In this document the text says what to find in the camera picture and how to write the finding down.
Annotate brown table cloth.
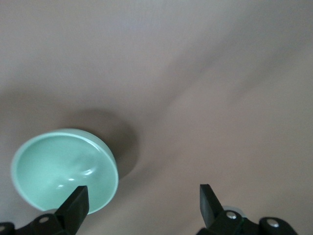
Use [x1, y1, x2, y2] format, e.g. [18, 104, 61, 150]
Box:
[0, 0, 313, 235]

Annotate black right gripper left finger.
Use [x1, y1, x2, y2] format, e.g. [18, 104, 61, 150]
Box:
[16, 185, 89, 235]

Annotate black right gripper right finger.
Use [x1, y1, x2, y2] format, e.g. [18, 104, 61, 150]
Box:
[197, 184, 260, 235]

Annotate pale green bowl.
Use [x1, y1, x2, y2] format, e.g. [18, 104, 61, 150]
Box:
[10, 128, 120, 216]

